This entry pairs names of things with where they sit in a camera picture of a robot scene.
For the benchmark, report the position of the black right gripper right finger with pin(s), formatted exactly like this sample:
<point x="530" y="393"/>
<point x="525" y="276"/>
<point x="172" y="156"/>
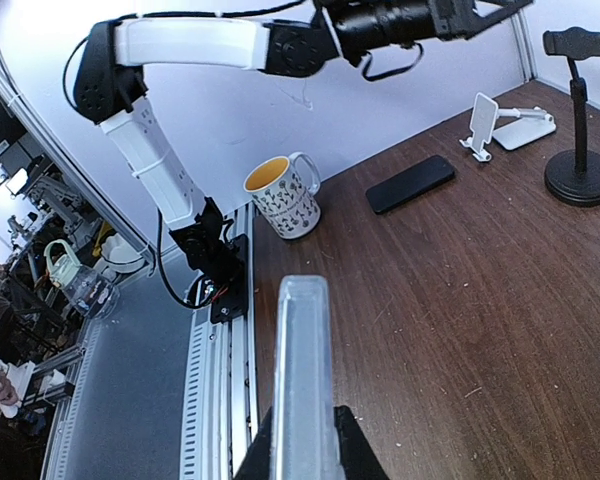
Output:
<point x="357" y="458"/>

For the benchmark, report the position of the front aluminium rail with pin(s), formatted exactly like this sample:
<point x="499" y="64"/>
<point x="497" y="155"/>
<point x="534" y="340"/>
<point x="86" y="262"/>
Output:
<point x="161" y="392"/>

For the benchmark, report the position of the smartphone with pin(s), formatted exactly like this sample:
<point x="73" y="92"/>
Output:
<point x="304" y="442"/>

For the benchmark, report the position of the floral mug yellow inside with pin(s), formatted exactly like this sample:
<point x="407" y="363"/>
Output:
<point x="283" y="189"/>

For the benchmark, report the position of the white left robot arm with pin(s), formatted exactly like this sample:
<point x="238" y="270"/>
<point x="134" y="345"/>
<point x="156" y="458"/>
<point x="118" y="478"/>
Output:
<point x="209" y="109"/>

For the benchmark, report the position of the right aluminium frame post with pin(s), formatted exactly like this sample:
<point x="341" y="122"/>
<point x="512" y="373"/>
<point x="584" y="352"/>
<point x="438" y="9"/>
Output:
<point x="524" y="46"/>

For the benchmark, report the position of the black smartphone no case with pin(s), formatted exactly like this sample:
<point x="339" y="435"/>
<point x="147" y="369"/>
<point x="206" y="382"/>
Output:
<point x="409" y="184"/>

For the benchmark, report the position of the black round-base stand front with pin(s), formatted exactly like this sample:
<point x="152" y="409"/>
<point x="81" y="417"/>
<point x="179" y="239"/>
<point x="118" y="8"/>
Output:
<point x="573" y="176"/>

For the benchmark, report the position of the clear plastic water bottle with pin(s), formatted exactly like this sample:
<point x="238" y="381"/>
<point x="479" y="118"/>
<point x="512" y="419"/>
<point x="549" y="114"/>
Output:
<point x="89" y="292"/>

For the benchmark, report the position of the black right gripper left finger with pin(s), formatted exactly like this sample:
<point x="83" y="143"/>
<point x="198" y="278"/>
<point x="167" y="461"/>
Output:
<point x="256" y="464"/>

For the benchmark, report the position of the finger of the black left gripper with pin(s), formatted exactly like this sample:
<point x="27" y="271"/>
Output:
<point x="504" y="10"/>

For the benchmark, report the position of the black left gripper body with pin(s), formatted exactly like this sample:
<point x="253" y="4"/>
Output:
<point x="454" y="19"/>

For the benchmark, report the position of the white folding phone stand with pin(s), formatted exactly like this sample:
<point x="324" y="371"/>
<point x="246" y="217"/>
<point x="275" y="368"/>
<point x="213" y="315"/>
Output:
<point x="511" y="128"/>

